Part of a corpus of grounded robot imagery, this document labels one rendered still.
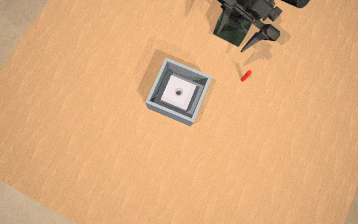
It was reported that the red peg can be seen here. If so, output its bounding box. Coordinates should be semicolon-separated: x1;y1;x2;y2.
241;70;251;82

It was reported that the white square plate with hole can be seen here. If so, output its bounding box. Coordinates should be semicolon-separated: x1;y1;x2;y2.
161;75;196;113

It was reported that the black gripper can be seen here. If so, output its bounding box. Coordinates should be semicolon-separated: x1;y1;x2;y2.
217;0;280;53

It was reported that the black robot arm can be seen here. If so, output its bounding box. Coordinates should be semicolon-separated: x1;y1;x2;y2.
229;0;310;24

